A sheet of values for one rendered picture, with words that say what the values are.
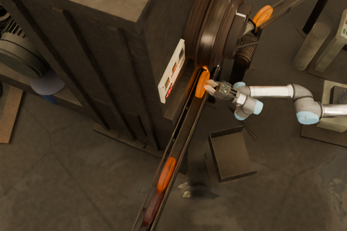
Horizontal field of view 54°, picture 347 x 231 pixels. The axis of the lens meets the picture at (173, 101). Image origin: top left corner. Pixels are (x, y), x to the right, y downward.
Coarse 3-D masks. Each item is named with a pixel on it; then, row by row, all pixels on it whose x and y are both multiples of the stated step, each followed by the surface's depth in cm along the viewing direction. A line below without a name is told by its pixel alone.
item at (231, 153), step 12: (216, 132) 192; (228, 132) 198; (240, 132) 202; (216, 144) 200; (228, 144) 200; (240, 144) 200; (216, 156) 198; (228, 156) 198; (240, 156) 198; (216, 168) 192; (228, 168) 196; (240, 168) 196; (216, 180) 251; (228, 180) 251
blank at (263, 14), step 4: (264, 8) 214; (268, 8) 214; (272, 8) 218; (260, 12) 214; (264, 12) 214; (268, 12) 218; (256, 16) 216; (260, 16) 214; (264, 16) 224; (268, 16) 224; (256, 20) 216; (260, 20) 219; (264, 20) 224; (256, 24) 220
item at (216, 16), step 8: (216, 0) 150; (224, 0) 150; (216, 8) 149; (224, 8) 148; (208, 16) 150; (216, 16) 149; (208, 24) 150; (216, 24) 149; (208, 32) 151; (216, 32) 149; (200, 40) 154; (208, 40) 153; (200, 48) 157; (208, 48) 155; (200, 56) 160; (208, 56) 158; (200, 64) 167; (208, 64) 161
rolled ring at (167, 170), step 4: (168, 160) 182; (172, 160) 183; (168, 164) 180; (172, 164) 189; (164, 168) 179; (168, 168) 179; (172, 168) 192; (164, 172) 178; (168, 172) 180; (160, 176) 178; (164, 176) 177; (168, 176) 192; (160, 180) 178; (164, 180) 178; (168, 180) 193; (160, 184) 179; (164, 184) 181; (160, 188) 182; (164, 188) 188
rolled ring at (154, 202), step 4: (156, 192) 178; (160, 192) 179; (156, 196) 176; (160, 196) 179; (152, 200) 175; (156, 200) 175; (160, 200) 187; (152, 204) 174; (156, 204) 188; (148, 208) 173; (152, 208) 173; (156, 208) 187; (148, 212) 173; (152, 212) 173; (148, 216) 174; (152, 216) 183; (144, 220) 177; (148, 220) 175; (152, 220) 184
